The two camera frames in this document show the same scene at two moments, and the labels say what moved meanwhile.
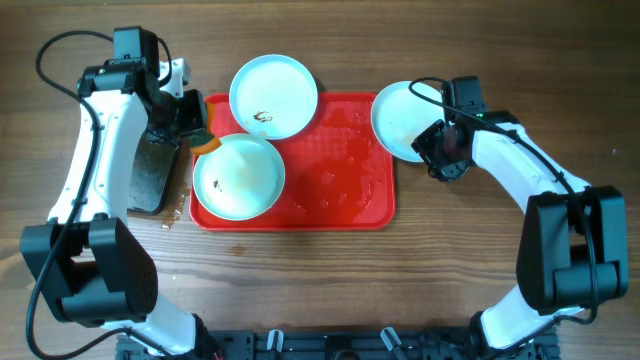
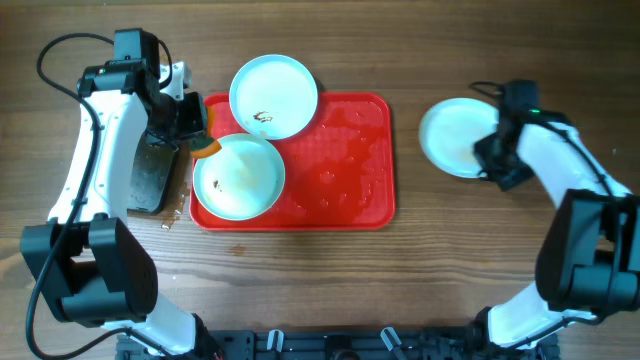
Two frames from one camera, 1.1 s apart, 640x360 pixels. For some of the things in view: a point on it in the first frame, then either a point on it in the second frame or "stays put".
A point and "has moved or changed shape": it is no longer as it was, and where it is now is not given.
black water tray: (150, 172) stays put
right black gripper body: (430, 148) to (493, 156)
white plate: (399, 114) has moved or changed shape
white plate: (274, 97) stays put
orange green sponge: (205, 143) stays put
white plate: (241, 180) stays put
